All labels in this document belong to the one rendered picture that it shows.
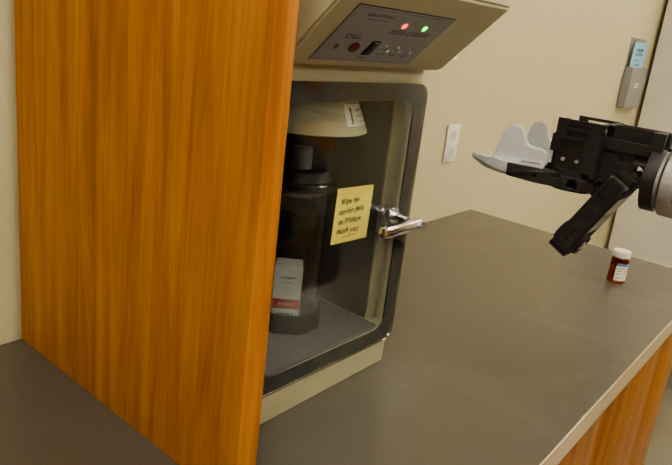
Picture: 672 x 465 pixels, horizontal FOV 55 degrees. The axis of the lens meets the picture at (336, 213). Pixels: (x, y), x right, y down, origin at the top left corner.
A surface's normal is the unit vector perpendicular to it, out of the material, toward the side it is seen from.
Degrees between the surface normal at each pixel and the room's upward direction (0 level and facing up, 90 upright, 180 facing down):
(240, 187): 90
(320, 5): 90
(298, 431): 0
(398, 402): 0
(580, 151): 90
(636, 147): 90
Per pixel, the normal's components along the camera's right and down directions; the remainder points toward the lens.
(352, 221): 0.75, 0.26
